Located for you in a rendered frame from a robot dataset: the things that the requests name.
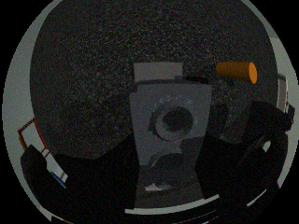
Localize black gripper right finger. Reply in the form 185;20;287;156
194;133;265;200

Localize orange cylinder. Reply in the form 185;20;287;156
216;61;257;83

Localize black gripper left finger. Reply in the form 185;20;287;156
53;132;139;210

